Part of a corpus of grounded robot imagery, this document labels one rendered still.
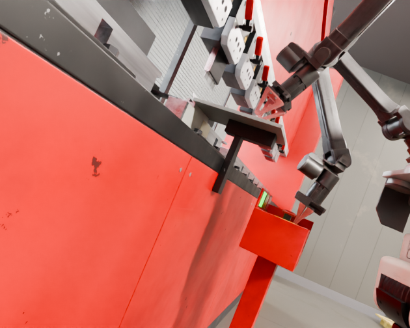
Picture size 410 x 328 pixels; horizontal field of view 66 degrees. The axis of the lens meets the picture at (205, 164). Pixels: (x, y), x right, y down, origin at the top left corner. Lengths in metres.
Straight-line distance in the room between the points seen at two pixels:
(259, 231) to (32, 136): 0.70
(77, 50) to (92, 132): 0.10
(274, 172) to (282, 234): 2.20
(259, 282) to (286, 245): 0.15
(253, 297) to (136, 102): 0.72
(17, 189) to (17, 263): 0.09
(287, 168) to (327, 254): 2.38
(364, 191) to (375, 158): 0.53
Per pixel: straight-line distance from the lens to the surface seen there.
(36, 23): 0.34
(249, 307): 1.03
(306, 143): 3.14
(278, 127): 0.84
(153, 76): 0.70
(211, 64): 1.00
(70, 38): 0.36
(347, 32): 0.95
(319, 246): 5.16
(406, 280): 1.01
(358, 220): 5.31
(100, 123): 0.42
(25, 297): 0.47
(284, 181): 3.07
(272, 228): 0.92
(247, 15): 1.01
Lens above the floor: 0.78
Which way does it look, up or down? 4 degrees up
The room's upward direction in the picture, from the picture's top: 23 degrees clockwise
